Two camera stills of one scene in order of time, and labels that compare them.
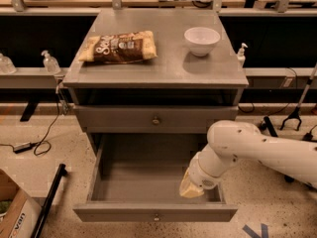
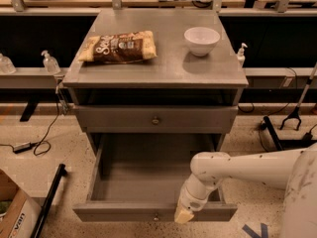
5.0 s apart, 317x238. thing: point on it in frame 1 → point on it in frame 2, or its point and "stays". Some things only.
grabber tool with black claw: x=295 y=113 stays
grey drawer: x=137 y=178 stays
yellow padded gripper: x=200 y=176 → x=194 y=201
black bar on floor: x=61 y=172 stays
